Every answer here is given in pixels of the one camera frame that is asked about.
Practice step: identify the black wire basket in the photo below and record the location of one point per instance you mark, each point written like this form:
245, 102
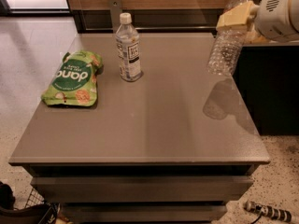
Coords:
37, 214

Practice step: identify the clear water bottle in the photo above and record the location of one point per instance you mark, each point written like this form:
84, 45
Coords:
227, 47

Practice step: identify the green snack bag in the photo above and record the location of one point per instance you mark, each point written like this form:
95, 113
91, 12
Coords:
75, 82

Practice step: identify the lower grey drawer front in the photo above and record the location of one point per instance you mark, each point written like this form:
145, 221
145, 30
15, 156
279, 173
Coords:
149, 213

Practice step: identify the grey drawer cabinet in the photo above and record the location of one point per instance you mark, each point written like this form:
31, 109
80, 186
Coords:
177, 136

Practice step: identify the left metal wall bracket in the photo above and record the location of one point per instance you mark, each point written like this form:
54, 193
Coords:
115, 7

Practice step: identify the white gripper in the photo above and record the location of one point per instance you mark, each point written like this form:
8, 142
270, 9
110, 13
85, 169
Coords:
277, 15

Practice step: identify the black white striped power strip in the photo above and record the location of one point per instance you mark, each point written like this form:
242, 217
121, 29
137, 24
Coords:
271, 212

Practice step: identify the upright labelled water bottle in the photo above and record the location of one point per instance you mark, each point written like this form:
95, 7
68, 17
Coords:
127, 41

